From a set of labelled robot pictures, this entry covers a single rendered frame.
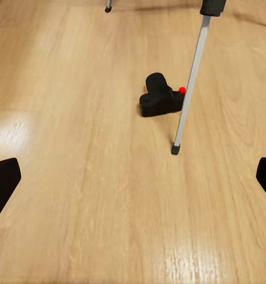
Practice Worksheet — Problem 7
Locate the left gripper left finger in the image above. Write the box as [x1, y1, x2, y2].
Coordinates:
[0, 157, 21, 213]

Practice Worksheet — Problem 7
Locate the digital camera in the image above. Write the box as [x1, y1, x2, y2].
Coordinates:
[139, 72, 186, 117]

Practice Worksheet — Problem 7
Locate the camera tripod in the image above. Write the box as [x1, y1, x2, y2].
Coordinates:
[105, 0, 226, 154]

